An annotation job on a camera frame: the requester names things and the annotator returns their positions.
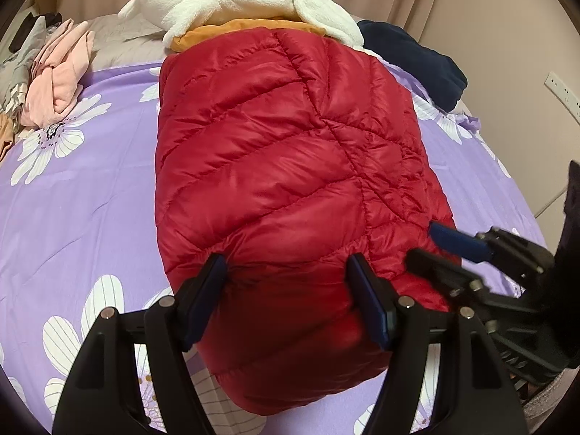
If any grey bedding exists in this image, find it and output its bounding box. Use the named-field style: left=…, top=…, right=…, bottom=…
left=84, top=13, right=174, bottom=70

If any pink garment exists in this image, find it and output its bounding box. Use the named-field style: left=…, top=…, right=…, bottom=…
left=22, top=18, right=97, bottom=128

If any grey striped garment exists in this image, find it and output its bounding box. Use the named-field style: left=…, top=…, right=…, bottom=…
left=0, top=14, right=62, bottom=116

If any white wall socket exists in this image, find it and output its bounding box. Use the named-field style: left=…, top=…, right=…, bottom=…
left=545, top=71, right=580, bottom=124

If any black cloth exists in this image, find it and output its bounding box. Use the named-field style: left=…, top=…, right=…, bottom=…
left=9, top=11, right=63, bottom=51

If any purple floral bed sheet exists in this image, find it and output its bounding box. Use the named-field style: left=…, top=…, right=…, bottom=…
left=0, top=52, right=551, bottom=435

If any red puffer jacket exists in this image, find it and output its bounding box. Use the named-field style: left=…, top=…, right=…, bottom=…
left=153, top=27, right=463, bottom=417

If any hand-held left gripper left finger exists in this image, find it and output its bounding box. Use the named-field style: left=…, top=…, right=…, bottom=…
left=52, top=254, right=228, bottom=435

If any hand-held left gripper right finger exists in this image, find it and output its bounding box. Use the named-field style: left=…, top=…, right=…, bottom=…
left=345, top=253, right=529, bottom=435

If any navy blue garment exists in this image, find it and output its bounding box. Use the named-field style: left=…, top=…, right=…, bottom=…
left=357, top=19, right=468, bottom=114

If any person's right forearm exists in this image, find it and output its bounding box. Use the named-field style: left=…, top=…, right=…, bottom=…
left=520, top=365, right=580, bottom=435

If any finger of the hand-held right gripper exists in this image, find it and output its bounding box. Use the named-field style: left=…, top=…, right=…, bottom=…
left=405, top=247, right=523, bottom=323
left=428, top=221, right=556, bottom=278

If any white fleece garment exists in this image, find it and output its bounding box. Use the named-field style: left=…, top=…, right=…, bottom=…
left=118, top=0, right=365, bottom=51

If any mustard orange garment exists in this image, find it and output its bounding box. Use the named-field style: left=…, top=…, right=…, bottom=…
left=170, top=17, right=328, bottom=54

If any small orange cloth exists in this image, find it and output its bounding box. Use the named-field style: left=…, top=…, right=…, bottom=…
left=0, top=112, right=15, bottom=165

